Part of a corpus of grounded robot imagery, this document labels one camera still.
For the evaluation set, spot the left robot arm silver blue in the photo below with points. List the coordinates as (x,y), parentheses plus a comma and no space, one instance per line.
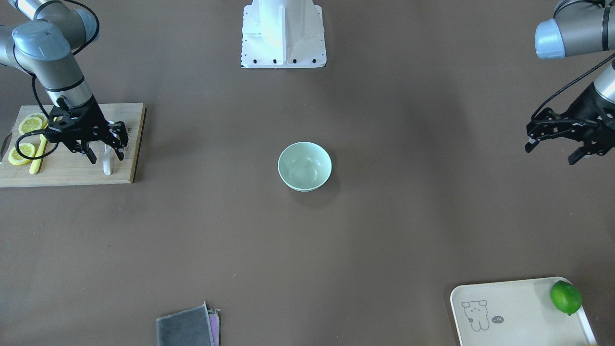
(578,27)

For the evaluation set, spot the mint green bowl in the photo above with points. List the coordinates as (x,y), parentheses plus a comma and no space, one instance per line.
(304,166)

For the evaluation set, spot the green lime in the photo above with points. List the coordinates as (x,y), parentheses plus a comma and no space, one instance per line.
(565,297)

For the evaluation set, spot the grey folded cloth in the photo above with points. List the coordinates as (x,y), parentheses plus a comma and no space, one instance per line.
(198,326)

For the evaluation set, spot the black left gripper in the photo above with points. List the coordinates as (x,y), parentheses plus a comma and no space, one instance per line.
(592,106)

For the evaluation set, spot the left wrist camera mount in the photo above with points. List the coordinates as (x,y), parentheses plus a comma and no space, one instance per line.
(548,125)

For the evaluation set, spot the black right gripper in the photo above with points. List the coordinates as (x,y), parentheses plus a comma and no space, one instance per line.
(97,120)

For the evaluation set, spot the white ceramic spoon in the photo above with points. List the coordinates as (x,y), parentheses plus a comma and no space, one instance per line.
(108,160)

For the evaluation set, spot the cream plastic tray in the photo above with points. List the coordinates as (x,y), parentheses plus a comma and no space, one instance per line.
(516,313)

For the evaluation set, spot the yellow plastic knife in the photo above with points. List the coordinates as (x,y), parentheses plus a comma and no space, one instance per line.
(35,164)

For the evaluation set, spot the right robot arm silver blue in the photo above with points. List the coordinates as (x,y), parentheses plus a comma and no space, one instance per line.
(45,47)

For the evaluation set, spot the white camera post base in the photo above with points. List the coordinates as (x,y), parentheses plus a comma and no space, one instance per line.
(286,34)

